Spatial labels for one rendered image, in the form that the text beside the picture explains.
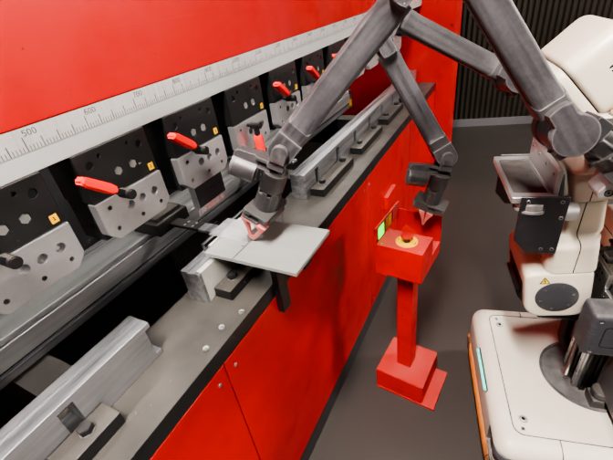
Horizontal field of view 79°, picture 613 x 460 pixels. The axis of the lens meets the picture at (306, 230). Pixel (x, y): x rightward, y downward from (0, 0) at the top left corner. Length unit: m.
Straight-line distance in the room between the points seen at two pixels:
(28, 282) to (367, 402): 1.41
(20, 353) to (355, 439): 1.20
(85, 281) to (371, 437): 1.20
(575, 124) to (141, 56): 0.77
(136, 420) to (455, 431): 1.25
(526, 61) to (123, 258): 1.01
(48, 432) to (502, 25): 1.02
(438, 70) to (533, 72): 2.09
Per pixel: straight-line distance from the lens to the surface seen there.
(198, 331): 0.95
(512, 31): 0.78
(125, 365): 0.88
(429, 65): 2.87
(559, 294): 1.23
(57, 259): 0.71
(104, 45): 0.76
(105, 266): 1.10
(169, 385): 0.87
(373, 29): 0.75
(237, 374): 0.98
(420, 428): 1.74
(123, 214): 0.76
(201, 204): 0.94
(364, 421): 1.75
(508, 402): 1.53
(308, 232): 0.95
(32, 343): 1.06
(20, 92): 0.68
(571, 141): 0.82
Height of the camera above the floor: 1.51
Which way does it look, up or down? 32 degrees down
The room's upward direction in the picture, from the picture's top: 9 degrees counter-clockwise
